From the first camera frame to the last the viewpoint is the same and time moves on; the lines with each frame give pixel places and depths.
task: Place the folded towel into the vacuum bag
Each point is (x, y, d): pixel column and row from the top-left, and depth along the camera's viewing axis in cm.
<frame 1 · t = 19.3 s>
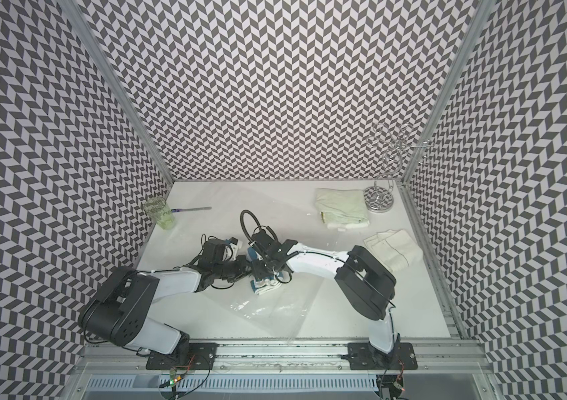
left hand: (257, 269, 89), fingers closed
right hand: (260, 274, 87), fingers open
blue and beige folded towel: (263, 284, 84), point 5 cm above the table
white folded towel: (394, 247, 97), on the table
pale green folded towel: (342, 208, 107), point 4 cm above the table
clear plastic vacuum bag: (278, 308, 83), on the table
purple handled utensil: (189, 209, 107), point 3 cm above the table

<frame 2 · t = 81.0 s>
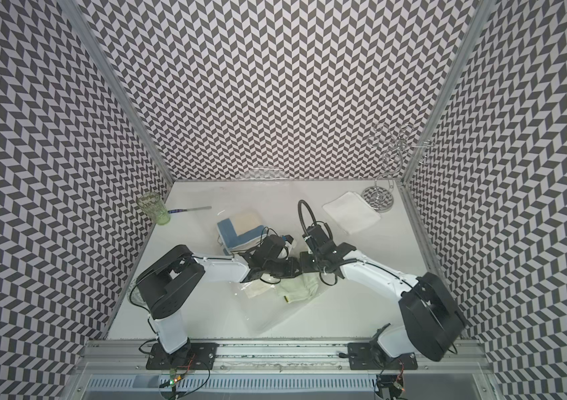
left hand: (304, 274, 87), fingers closed
right hand: (305, 267, 85), fingers closed
blue and beige folded towel: (241, 230, 101), point 3 cm above the table
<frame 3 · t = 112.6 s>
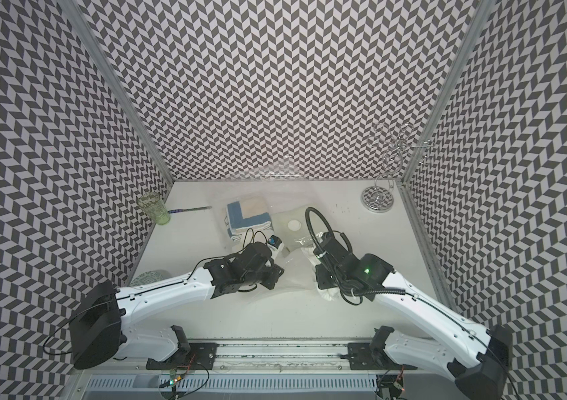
left hand: (278, 273, 80), fingers open
right hand: (325, 278, 74), fingers closed
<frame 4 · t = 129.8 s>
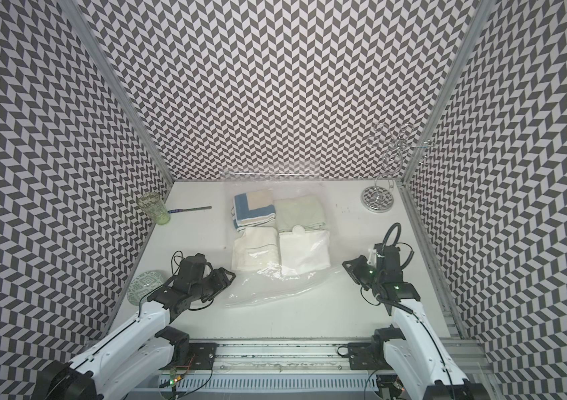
left hand: (230, 281, 84), fingers open
right hand: (341, 268, 82), fingers closed
white flat folded cloth: (304, 252, 94), point 4 cm above the table
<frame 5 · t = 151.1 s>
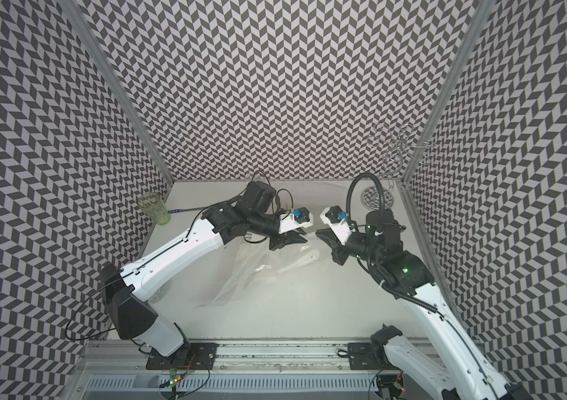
left hand: (301, 238, 70), fingers closed
right hand: (320, 237, 67), fingers closed
